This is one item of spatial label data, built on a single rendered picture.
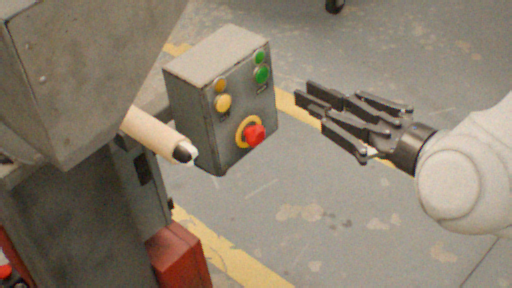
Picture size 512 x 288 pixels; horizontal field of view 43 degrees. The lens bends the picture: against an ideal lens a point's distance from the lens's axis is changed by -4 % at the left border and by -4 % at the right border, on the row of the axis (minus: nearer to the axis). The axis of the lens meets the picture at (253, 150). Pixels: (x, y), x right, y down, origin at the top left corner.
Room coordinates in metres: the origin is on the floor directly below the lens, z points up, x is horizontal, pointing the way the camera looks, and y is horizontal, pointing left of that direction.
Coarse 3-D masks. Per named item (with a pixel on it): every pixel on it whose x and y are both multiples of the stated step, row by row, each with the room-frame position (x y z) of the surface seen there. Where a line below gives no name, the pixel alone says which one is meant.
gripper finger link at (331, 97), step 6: (306, 84) 0.83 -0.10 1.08; (312, 84) 0.82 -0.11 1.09; (318, 84) 0.82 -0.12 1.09; (312, 90) 0.82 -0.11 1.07; (318, 90) 0.81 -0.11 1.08; (324, 90) 0.80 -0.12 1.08; (330, 90) 0.80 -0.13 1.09; (318, 96) 0.81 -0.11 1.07; (324, 96) 0.80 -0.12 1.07; (330, 96) 0.80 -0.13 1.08; (336, 96) 0.79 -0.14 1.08; (342, 96) 0.78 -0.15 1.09; (330, 102) 0.80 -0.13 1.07; (336, 102) 0.79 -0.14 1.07; (342, 102) 0.78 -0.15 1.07; (336, 108) 0.79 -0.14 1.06; (342, 108) 0.78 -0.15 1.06
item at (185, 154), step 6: (180, 144) 0.53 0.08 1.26; (186, 144) 0.53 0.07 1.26; (174, 150) 0.52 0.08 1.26; (180, 150) 0.52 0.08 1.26; (186, 150) 0.52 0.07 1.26; (192, 150) 0.52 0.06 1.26; (174, 156) 0.52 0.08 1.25; (180, 156) 0.52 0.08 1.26; (186, 156) 0.51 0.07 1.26; (192, 156) 0.52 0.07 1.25; (180, 162) 0.51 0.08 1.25; (186, 162) 0.51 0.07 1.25; (192, 162) 0.52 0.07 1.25
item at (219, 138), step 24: (192, 48) 0.92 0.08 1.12; (216, 48) 0.91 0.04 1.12; (240, 48) 0.90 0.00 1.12; (264, 48) 0.90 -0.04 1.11; (168, 72) 0.87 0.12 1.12; (192, 72) 0.85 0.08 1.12; (216, 72) 0.84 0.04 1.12; (240, 72) 0.86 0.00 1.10; (168, 96) 0.88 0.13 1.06; (192, 96) 0.83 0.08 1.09; (216, 96) 0.82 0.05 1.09; (240, 96) 0.86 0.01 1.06; (264, 96) 0.89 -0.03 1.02; (192, 120) 0.84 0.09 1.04; (216, 120) 0.82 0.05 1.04; (240, 120) 0.85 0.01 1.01; (264, 120) 0.89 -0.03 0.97; (192, 144) 0.85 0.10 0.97; (216, 144) 0.81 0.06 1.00; (240, 144) 0.84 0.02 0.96; (216, 168) 0.81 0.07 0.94
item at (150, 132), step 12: (132, 108) 0.60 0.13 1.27; (132, 120) 0.58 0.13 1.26; (144, 120) 0.57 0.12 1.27; (156, 120) 0.57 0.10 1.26; (132, 132) 0.57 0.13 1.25; (144, 132) 0.56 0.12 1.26; (156, 132) 0.55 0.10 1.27; (168, 132) 0.55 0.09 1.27; (144, 144) 0.56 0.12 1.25; (156, 144) 0.54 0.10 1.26; (168, 144) 0.53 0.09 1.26; (168, 156) 0.52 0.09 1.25
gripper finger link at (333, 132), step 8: (320, 120) 0.74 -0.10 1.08; (328, 120) 0.74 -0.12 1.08; (328, 128) 0.72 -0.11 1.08; (336, 128) 0.72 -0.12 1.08; (328, 136) 0.72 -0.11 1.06; (336, 136) 0.71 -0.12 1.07; (344, 136) 0.70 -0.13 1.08; (352, 136) 0.69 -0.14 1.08; (336, 144) 0.71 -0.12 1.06; (344, 144) 0.69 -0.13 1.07; (352, 144) 0.68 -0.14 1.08; (360, 144) 0.68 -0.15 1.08; (352, 152) 0.68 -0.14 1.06; (360, 152) 0.66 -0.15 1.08
